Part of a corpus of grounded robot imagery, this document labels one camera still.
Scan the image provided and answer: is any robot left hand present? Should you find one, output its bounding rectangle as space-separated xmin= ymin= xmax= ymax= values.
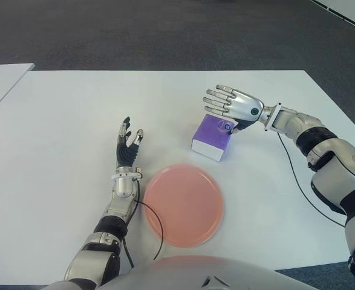
xmin=115 ymin=116 xmax=145 ymax=169

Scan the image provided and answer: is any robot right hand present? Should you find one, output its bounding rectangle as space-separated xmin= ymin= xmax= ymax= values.
xmin=201 ymin=85 xmax=270 ymax=134

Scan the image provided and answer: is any purple tissue paper pack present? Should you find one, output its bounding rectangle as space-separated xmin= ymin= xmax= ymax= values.
xmin=191 ymin=114 xmax=237 ymax=163

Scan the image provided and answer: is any round pink plate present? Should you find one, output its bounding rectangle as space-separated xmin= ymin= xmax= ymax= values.
xmin=143 ymin=163 xmax=226 ymax=248

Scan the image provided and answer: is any silver robot torso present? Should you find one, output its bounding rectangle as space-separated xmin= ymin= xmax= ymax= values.
xmin=48 ymin=255 xmax=293 ymax=290

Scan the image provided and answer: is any white adjoining table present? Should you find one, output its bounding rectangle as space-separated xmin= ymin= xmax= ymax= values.
xmin=0 ymin=62 xmax=35 ymax=120

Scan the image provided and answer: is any grey right wrist cable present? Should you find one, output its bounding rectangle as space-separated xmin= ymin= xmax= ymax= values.
xmin=276 ymin=131 xmax=347 ymax=227

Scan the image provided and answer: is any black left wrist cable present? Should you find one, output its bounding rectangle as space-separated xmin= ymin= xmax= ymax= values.
xmin=121 ymin=181 xmax=166 ymax=269

